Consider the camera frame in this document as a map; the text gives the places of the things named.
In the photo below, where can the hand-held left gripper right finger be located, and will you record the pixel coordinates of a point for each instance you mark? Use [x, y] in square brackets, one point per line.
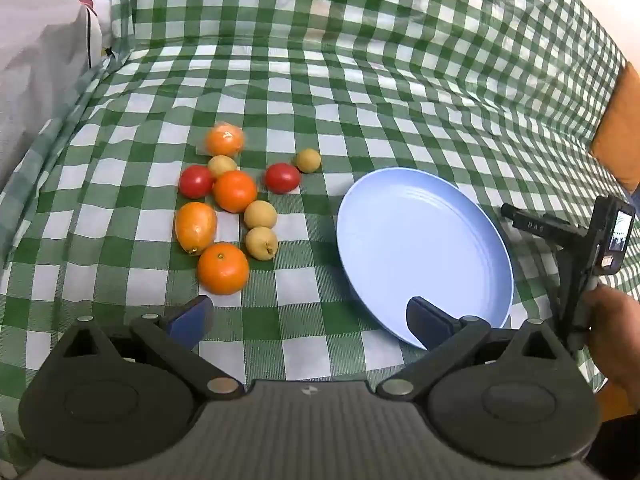
[425, 324]

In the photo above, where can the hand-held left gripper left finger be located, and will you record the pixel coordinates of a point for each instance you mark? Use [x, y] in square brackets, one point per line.
[191, 321]

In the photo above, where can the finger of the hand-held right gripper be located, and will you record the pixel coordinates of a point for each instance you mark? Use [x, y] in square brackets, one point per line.
[535, 222]

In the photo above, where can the light blue plate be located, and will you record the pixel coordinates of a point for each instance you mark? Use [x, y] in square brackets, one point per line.
[415, 240]

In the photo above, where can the plastic-wrapped orange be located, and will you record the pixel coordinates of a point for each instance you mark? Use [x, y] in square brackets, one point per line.
[226, 140]

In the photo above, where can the small yellow round fruit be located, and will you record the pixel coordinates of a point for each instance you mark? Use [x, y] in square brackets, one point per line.
[261, 243]
[260, 214]
[308, 160]
[222, 165]

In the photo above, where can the person's right hand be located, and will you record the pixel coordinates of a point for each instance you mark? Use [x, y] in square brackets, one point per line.
[616, 332]

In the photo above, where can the round orange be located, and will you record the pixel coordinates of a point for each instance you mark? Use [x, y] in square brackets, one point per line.
[235, 191]
[223, 268]

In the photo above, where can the elongated orange citrus fruit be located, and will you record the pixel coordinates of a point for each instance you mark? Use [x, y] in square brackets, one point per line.
[195, 227]

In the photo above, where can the orange cushion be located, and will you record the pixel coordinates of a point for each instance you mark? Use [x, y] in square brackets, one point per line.
[622, 125]

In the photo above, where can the red tomato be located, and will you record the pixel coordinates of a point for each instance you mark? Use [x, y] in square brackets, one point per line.
[282, 178]
[195, 182]

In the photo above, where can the green checked tablecloth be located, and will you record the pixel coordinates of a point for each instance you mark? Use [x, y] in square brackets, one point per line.
[350, 85]

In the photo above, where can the white plastic bag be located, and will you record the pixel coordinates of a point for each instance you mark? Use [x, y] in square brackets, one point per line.
[35, 60]

